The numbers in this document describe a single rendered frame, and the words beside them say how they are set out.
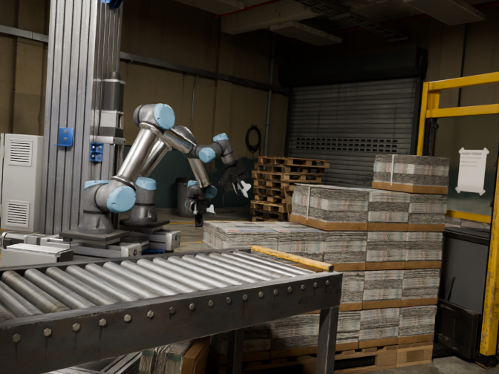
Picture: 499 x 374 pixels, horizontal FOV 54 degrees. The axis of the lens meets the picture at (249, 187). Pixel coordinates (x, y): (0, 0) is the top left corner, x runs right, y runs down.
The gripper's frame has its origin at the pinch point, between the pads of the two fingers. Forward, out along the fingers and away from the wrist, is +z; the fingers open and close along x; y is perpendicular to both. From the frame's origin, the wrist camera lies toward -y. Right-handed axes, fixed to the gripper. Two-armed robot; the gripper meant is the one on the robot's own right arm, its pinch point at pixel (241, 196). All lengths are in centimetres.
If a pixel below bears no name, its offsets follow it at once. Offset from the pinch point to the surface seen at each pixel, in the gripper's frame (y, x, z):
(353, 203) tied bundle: 53, -18, 31
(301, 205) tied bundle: 34.4, 8.0, 25.1
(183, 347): -68, -48, 32
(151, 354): -81, -48, 26
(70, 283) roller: -92, -96, -30
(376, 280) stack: 49, -18, 80
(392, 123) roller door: 533, 532, 175
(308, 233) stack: 19.6, -18.4, 31.2
